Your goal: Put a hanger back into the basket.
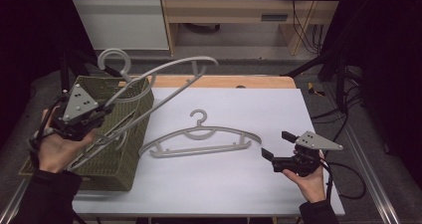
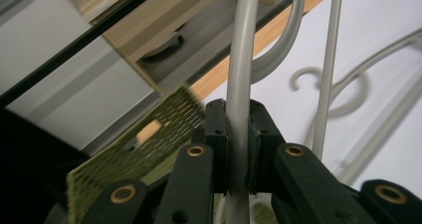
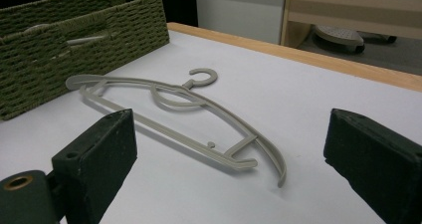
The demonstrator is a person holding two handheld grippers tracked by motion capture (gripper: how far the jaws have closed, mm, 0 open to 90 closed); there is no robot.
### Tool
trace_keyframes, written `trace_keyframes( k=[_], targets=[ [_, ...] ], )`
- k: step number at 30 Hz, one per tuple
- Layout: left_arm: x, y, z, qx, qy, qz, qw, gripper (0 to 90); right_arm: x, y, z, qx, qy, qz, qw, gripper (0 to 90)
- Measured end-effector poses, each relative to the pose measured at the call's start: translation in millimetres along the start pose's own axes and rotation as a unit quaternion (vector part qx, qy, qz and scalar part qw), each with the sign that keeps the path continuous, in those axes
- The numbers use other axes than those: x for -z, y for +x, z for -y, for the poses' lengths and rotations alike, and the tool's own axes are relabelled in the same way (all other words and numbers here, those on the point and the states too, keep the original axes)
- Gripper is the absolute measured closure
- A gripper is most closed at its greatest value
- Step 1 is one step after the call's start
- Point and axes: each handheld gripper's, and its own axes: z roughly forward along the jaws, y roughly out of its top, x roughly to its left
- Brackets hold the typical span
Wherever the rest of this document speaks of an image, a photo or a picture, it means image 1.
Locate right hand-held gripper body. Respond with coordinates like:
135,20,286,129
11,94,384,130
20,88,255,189
272,129,344,178

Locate person's right hand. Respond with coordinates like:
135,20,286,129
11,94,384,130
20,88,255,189
282,150,328,204

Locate grey plastic clothes hanger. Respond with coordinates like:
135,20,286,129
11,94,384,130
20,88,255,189
138,109,263,159
94,109,148,152
66,48,220,172

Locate black hanging cables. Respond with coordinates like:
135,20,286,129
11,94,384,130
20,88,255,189
289,0,325,55

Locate person's left hand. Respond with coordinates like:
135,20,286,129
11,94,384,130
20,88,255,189
36,108,98,174

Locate aluminium floor rail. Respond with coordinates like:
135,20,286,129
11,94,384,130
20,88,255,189
321,83,403,224
0,176,29,224

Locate white cabinet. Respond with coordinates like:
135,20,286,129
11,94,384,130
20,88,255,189
65,0,171,52

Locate green woven basket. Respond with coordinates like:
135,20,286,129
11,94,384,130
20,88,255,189
18,75,155,192

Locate black metal stand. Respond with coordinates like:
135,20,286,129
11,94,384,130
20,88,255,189
284,47,353,113
59,47,121,93

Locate light wooden desk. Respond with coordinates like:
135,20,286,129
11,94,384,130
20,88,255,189
158,0,344,57

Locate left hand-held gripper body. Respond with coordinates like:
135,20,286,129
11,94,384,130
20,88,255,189
51,83,100,142

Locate left hand-held gripper cable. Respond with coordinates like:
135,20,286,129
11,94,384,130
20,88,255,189
28,96,68,153

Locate yellow black tool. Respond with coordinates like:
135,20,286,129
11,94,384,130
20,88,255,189
307,82,326,98

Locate hand-held gripper cable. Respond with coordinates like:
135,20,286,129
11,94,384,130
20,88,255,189
318,159,368,202
28,96,68,153

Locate black floor cables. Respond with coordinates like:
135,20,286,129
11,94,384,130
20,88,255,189
311,66,366,145

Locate black curtain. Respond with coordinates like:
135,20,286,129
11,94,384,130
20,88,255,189
0,0,98,145
326,0,422,188

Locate right hand-held gripper cable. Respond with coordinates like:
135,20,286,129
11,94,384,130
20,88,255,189
318,159,368,202

